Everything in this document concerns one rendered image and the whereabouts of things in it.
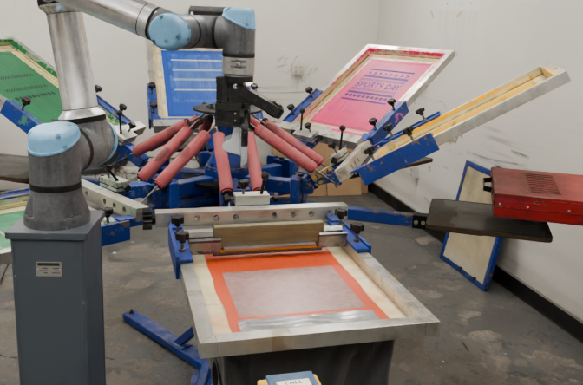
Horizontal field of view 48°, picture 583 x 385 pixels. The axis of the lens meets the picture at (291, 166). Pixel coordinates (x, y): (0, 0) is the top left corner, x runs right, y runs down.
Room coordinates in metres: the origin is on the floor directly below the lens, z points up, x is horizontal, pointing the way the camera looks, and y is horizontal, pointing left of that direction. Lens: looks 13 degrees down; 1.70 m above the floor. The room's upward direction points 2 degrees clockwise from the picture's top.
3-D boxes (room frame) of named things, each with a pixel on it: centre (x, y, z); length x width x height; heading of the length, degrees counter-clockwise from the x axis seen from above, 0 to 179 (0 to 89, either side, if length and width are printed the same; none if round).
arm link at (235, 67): (1.52, 0.13, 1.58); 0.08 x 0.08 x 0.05
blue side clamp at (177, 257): (1.92, 0.34, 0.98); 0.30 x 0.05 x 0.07; 15
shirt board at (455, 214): (2.61, -0.36, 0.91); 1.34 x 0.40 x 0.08; 75
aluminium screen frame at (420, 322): (1.77, 0.01, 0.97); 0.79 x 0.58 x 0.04; 15
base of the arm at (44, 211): (1.50, 0.56, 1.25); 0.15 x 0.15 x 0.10
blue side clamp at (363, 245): (2.07, -0.20, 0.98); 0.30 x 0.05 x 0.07; 15
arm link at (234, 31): (1.52, 0.13, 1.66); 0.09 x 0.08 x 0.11; 75
